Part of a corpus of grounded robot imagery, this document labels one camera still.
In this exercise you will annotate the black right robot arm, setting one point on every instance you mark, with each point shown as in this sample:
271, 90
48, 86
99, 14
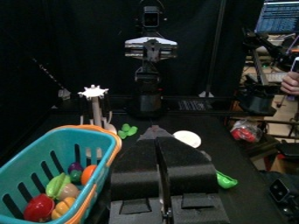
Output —
149, 99

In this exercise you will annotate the yellow-orange toy pumpkin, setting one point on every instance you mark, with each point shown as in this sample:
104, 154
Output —
63, 207

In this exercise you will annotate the small grey bracket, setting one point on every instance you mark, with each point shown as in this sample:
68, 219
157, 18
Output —
64, 94

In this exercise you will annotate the person's hand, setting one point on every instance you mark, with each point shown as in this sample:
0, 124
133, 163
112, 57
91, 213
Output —
289, 83

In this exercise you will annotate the red toy tomato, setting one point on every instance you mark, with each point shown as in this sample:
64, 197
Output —
37, 208

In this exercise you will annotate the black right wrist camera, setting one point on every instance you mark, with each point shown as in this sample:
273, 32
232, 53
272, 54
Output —
151, 17

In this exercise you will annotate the purple toy eggplant green cap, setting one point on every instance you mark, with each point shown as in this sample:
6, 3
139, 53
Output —
75, 172

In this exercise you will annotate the clear bag with red items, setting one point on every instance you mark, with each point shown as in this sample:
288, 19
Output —
244, 132

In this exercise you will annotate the black frame pole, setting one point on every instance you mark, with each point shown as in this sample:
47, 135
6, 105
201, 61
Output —
216, 49

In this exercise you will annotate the green toy leaf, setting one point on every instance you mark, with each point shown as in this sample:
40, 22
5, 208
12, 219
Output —
127, 131

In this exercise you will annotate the white toy utensil stand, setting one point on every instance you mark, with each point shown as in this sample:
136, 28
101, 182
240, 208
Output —
93, 96

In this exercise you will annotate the orange toy fruit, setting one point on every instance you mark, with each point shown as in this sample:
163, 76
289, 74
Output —
88, 174

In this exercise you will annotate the white toy spoon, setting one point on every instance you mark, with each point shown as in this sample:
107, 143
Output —
111, 128

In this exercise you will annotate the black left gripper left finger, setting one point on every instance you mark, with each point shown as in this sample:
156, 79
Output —
133, 175

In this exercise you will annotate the grey keyboard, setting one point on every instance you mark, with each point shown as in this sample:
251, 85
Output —
272, 77

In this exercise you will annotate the green toy leafy vegetable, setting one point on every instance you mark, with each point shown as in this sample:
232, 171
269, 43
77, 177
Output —
56, 183

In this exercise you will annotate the teal basket with orange rim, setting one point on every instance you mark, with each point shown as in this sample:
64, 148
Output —
22, 172

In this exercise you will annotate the white toy plate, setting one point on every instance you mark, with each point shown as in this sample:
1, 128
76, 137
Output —
188, 138

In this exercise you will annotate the green toy pea pod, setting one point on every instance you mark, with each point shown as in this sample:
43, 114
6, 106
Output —
225, 181

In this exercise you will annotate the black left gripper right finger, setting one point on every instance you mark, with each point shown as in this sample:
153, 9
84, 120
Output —
191, 175

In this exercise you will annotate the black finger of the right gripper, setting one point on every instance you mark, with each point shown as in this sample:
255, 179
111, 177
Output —
156, 51
147, 51

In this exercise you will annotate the beige toy onion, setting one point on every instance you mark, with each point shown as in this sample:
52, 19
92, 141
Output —
69, 191

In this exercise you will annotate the computer monitor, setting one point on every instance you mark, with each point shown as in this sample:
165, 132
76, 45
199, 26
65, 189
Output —
277, 17

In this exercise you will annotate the black table-level camera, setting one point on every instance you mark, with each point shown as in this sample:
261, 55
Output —
280, 192

